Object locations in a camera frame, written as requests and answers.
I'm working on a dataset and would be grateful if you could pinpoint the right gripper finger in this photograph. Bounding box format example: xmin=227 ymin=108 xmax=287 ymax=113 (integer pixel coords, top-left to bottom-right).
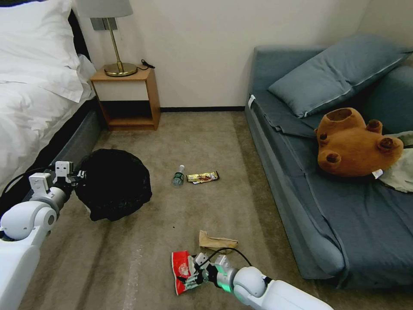
xmin=189 ymin=255 xmax=204 ymax=274
xmin=182 ymin=271 xmax=208 ymax=290

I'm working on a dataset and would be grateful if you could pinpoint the red snack packet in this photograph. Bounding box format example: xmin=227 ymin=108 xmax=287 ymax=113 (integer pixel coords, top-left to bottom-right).
xmin=171 ymin=250 xmax=203 ymax=296

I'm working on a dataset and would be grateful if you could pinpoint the black trash bin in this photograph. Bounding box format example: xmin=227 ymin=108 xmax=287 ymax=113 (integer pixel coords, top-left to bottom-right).
xmin=74 ymin=148 xmax=153 ymax=223

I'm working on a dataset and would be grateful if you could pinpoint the crumpled brown paper bag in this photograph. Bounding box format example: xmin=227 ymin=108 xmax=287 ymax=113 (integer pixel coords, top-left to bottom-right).
xmin=198 ymin=229 xmax=239 ymax=250

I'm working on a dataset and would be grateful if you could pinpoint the grey bed base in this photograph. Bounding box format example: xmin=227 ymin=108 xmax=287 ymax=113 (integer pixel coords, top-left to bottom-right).
xmin=0 ymin=96 xmax=105 ymax=212

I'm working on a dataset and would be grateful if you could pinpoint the white bed duvet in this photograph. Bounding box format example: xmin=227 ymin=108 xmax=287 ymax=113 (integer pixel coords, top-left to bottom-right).
xmin=0 ymin=61 xmax=97 ymax=193

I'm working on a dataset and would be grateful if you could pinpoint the gold brown candy wrapper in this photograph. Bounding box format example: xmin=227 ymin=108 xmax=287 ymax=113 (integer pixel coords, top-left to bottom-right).
xmin=186 ymin=171 xmax=221 ymax=185

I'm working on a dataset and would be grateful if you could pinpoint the clear plastic bottle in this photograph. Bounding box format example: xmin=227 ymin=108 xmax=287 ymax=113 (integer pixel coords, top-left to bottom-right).
xmin=171 ymin=164 xmax=187 ymax=187

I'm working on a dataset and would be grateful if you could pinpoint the wooden nightstand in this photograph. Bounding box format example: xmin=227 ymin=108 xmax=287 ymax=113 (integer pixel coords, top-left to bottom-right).
xmin=89 ymin=67 xmax=162 ymax=132

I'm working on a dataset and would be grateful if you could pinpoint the brass table lamp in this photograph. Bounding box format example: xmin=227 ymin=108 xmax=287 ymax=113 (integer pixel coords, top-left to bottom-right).
xmin=77 ymin=0 xmax=139 ymax=78

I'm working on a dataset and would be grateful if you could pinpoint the blue grey sofa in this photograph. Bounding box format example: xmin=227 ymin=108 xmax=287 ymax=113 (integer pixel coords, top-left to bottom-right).
xmin=243 ymin=44 xmax=413 ymax=290

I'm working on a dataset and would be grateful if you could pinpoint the black baseboard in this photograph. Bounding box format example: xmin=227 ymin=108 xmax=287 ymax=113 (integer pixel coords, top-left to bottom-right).
xmin=160 ymin=105 xmax=246 ymax=113

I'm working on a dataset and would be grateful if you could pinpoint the black headboard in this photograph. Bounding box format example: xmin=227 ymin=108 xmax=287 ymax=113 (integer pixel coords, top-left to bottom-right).
xmin=67 ymin=7 xmax=93 ymax=62

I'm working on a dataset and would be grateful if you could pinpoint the white pillow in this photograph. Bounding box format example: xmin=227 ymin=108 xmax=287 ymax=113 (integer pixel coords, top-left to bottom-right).
xmin=0 ymin=0 xmax=82 ymax=71

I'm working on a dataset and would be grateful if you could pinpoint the brown plush bear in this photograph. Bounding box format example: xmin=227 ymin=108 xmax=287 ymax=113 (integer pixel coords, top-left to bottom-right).
xmin=313 ymin=108 xmax=405 ymax=177

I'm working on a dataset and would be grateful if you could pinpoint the pale green cloth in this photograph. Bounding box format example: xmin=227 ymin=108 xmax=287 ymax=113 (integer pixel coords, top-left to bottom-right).
xmin=376 ymin=130 xmax=413 ymax=194

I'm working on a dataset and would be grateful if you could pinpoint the blue grey flat cushion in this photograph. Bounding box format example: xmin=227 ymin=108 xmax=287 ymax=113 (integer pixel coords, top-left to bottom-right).
xmin=267 ymin=33 xmax=413 ymax=120

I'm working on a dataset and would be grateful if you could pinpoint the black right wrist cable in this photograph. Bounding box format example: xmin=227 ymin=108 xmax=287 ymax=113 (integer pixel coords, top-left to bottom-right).
xmin=206 ymin=247 xmax=253 ymax=268

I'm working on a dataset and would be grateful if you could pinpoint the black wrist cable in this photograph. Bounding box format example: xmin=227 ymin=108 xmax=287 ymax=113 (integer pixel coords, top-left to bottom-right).
xmin=0 ymin=166 xmax=56 ymax=207
xmin=206 ymin=247 xmax=253 ymax=268

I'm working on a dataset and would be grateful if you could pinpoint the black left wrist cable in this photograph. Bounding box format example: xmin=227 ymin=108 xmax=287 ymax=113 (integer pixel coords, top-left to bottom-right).
xmin=0 ymin=166 xmax=56 ymax=207

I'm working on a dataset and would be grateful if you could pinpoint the grey wall switch plate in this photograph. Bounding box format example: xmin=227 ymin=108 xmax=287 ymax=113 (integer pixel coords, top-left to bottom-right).
xmin=90 ymin=17 xmax=118 ymax=31

